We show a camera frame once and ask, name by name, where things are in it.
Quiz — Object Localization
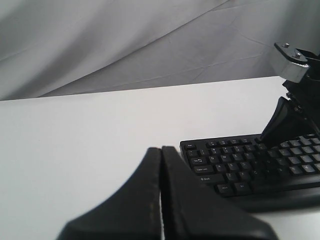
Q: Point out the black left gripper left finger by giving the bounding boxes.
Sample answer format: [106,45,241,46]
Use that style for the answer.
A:
[58,147,162,240]

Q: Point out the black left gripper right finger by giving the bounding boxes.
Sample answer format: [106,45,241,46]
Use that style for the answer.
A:
[160,146,275,240]

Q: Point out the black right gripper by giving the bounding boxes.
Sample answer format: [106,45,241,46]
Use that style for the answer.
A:
[260,48,320,148]

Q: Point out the black Acer keyboard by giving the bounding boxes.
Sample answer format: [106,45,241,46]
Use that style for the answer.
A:
[180,134,320,212]

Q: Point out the grey backdrop cloth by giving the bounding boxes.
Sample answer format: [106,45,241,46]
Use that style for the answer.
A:
[0,0,320,100]

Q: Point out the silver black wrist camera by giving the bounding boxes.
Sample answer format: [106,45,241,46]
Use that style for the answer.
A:
[270,42,310,83]

